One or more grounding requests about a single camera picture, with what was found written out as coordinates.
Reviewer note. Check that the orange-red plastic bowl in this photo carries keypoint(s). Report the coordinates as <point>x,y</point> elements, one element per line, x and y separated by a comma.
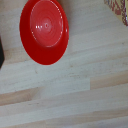
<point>45,30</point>

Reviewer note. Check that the black object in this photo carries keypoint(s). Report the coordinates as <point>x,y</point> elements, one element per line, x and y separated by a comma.
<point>1,53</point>

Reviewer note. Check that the yellow red patterned box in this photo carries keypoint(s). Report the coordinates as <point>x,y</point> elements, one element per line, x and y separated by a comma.
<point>120,8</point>

